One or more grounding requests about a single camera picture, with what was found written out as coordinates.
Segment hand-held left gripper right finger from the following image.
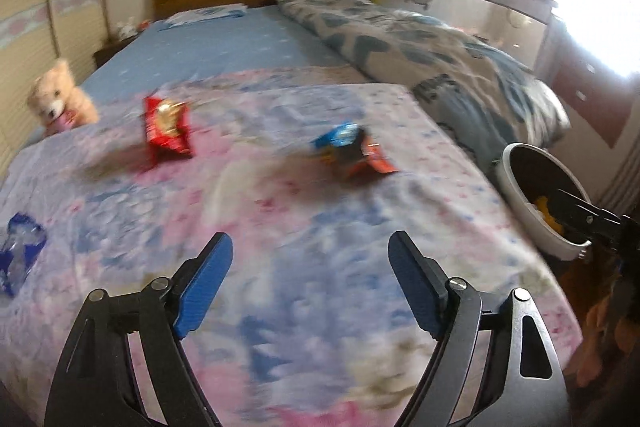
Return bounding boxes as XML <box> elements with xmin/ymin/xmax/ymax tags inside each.
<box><xmin>387</xmin><ymin>230</ymin><xmax>571</xmax><ymax>427</ymax></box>

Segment white round bin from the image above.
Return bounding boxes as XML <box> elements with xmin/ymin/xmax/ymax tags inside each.
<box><xmin>495</xmin><ymin>142</ymin><xmax>598</xmax><ymax>263</ymax></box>

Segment yellow wrapper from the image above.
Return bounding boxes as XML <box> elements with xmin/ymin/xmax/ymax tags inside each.
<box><xmin>531</xmin><ymin>196</ymin><xmax>567</xmax><ymax>229</ymax></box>

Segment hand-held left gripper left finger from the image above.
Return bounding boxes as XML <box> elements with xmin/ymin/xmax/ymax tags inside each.
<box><xmin>44</xmin><ymin>232</ymin><xmax>234</xmax><ymax>427</ymax></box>

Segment blue foil wrapper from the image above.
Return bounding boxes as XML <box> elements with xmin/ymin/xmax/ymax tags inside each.
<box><xmin>0</xmin><ymin>212</ymin><xmax>48</xmax><ymax>297</ymax></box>

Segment dark wooden nightstand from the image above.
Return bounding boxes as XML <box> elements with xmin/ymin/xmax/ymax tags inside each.
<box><xmin>94</xmin><ymin>38</ymin><xmax>132</xmax><ymax>70</ymax></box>

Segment cream sliding wardrobe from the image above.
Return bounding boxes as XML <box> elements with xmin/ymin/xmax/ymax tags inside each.
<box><xmin>0</xmin><ymin>0</ymin><xmax>108</xmax><ymax>168</ymax></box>

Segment beige teddy bear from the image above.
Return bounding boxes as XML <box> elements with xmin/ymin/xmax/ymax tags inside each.
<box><xmin>26</xmin><ymin>58</ymin><xmax>100</xmax><ymax>138</ymax></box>

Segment blue grey printed quilt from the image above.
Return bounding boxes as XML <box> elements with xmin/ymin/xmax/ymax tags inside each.
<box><xmin>276</xmin><ymin>0</ymin><xmax>572</xmax><ymax>178</ymax></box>

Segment blue bed sheet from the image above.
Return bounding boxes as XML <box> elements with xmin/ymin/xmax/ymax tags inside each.
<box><xmin>80</xmin><ymin>4</ymin><xmax>373</xmax><ymax>95</ymax></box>

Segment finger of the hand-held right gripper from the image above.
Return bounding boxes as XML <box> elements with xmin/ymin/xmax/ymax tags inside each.
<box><xmin>556</xmin><ymin>188</ymin><xmax>625</xmax><ymax>228</ymax></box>
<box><xmin>562</xmin><ymin>214</ymin><xmax>610</xmax><ymax>249</ymax></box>

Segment pink floral blanket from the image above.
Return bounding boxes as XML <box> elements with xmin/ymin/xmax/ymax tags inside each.
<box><xmin>0</xmin><ymin>67</ymin><xmax>583</xmax><ymax>427</ymax></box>

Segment brown wooden dresser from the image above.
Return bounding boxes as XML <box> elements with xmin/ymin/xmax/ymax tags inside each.
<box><xmin>547</xmin><ymin>52</ymin><xmax>636</xmax><ymax>148</ymax></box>

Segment blue white pillow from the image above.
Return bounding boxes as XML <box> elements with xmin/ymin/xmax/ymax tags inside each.
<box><xmin>160</xmin><ymin>4</ymin><xmax>248</xmax><ymax>28</ymax></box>

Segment blue orange snack packet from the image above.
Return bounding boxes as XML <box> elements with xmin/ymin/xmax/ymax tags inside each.
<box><xmin>309</xmin><ymin>122</ymin><xmax>400</xmax><ymax>182</ymax></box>

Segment red snack packet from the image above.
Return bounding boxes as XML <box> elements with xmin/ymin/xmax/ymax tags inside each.
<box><xmin>142</xmin><ymin>96</ymin><xmax>195</xmax><ymax>168</ymax></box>

